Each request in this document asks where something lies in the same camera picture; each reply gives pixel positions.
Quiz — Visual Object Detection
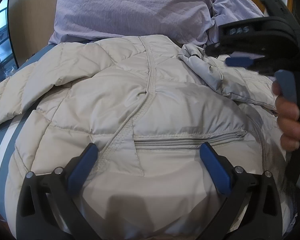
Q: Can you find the right lavender pillow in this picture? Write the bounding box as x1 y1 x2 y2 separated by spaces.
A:
207 0 264 44

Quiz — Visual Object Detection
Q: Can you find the person's right hand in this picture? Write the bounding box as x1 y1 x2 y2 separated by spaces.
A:
272 81 300 152

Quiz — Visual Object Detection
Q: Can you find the lavender pillow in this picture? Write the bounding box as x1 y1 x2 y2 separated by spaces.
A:
207 0 264 44
49 0 213 45

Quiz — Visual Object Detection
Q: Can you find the blue white striped bed sheet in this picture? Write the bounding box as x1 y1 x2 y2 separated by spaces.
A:
0 43 57 223

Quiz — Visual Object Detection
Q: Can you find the window with dark frame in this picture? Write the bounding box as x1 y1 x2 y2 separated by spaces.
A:
0 0 18 82

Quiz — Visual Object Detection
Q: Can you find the beige quilted down jacket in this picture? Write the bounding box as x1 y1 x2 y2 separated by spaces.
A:
0 35 295 239

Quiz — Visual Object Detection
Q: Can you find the left lavender pillow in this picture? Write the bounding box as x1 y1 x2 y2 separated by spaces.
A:
49 0 213 45

